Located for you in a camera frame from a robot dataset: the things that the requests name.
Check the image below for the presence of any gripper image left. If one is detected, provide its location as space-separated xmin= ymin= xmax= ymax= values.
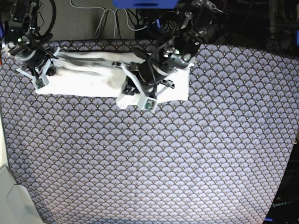
xmin=16 ymin=49 xmax=57 ymax=77

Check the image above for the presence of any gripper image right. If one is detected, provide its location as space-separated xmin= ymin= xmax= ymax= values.
xmin=122 ymin=61 xmax=173 ymax=96

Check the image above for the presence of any white printed T-shirt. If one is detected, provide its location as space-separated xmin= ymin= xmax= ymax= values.
xmin=36 ymin=51 xmax=195 ymax=106

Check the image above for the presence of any blue box overhead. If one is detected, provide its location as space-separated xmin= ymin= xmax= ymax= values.
xmin=113 ymin=0 xmax=178 ymax=9

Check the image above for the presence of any patterned fan-motif tablecloth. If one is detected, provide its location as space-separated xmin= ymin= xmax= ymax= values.
xmin=0 ymin=45 xmax=299 ymax=224

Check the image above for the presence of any white cable bundle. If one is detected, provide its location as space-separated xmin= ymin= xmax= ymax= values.
xmin=70 ymin=0 xmax=150 ymax=39

